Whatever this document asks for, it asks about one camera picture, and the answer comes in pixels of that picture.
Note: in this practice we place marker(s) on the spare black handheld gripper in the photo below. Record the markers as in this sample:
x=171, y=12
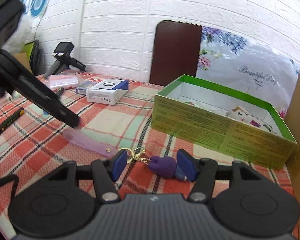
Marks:
x=63, y=60

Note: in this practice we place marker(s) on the red blue card box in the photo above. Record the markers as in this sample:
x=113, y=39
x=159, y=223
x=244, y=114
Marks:
x=82, y=88

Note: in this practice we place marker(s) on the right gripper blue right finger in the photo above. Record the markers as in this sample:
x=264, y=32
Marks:
x=188, y=164

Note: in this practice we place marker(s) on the green cardboard box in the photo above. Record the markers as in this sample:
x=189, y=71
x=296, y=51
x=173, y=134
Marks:
x=196, y=110

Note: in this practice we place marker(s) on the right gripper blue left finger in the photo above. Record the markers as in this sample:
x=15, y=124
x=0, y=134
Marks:
x=118, y=163

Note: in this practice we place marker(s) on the brown cardboard box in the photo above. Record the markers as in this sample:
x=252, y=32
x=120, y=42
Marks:
x=22, y=58

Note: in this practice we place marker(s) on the purple figure keychain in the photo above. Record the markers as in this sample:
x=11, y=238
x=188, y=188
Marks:
x=166, y=167

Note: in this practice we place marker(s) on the pink pack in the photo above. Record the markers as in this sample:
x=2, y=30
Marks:
x=54, y=82

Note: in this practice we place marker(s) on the white blue HP box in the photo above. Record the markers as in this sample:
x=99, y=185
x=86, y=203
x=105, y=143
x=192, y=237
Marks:
x=107, y=92

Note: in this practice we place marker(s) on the black white marker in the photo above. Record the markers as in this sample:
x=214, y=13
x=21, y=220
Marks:
x=11, y=119

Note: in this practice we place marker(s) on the floral white pillow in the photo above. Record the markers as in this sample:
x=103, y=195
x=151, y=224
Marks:
x=243, y=64

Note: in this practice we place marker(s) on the white plastic bag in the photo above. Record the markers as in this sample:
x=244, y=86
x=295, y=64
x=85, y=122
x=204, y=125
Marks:
x=17, y=41

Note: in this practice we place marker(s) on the floral grey fabric pouch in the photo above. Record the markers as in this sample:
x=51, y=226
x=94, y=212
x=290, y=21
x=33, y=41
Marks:
x=239, y=113

